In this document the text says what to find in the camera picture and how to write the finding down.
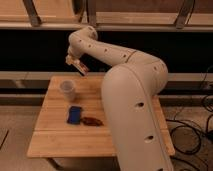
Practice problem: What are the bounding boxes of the wooden table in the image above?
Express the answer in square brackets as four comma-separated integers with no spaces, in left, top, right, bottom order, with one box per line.
[26,75,176,159]

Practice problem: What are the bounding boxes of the blue eraser block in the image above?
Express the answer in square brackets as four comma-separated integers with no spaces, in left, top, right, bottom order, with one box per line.
[67,106,82,124]

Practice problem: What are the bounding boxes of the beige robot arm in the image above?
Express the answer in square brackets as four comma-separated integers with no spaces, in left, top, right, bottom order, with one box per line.
[66,26,173,171]

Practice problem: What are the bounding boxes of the wooden shelf with brackets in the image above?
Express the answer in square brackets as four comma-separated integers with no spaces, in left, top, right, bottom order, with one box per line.
[0,0,213,32]

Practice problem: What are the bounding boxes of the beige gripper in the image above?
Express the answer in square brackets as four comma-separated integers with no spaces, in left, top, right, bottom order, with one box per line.
[66,55,89,76]

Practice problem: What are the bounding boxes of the black floor cables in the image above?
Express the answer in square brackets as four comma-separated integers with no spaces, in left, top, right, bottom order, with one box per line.
[166,64,213,171]

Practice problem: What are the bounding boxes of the dark red flat object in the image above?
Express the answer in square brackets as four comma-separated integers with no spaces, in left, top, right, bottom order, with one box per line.
[81,117,103,126]

